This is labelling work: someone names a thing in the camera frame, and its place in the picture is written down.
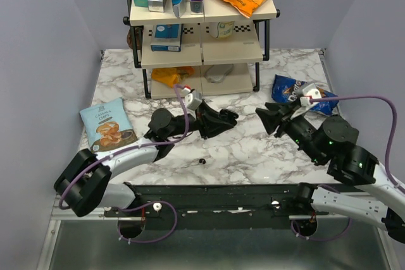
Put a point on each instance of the blue white box middle shelf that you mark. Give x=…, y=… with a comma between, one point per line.
x=167, y=38

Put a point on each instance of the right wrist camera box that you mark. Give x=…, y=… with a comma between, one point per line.
x=306, y=96

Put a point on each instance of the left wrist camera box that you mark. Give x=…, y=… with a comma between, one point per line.
x=192, y=99

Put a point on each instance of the black earbud charging case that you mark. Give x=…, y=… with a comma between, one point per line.
x=228, y=116

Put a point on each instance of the orange snack bag bottom shelf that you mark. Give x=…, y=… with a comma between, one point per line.
x=172, y=76

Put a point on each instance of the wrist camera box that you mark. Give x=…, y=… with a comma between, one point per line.
x=306, y=96
x=192, y=99

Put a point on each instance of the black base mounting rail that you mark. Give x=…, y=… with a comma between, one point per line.
x=219, y=207

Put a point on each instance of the cassava chips bag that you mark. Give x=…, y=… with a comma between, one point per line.
x=107, y=126

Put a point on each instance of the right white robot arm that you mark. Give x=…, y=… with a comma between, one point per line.
x=333, y=144

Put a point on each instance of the blue Doritos chip bag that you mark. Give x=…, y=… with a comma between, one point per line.
x=284, y=90

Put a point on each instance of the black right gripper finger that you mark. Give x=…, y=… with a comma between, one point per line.
x=271, y=120
x=282, y=108

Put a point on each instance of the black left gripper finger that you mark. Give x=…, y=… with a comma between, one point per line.
x=212, y=115
x=215, y=128

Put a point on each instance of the beige three-tier shelf rack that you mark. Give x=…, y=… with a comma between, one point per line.
x=246, y=48

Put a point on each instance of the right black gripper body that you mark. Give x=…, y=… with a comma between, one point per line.
x=298, y=129

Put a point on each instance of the cream printed mug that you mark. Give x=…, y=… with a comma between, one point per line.
x=221, y=30

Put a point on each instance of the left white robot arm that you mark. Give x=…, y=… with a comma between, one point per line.
x=85, y=185

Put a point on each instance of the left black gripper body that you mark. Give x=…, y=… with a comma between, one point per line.
x=196, y=126

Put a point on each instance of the brown object behind rack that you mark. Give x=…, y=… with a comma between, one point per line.
x=131, y=38

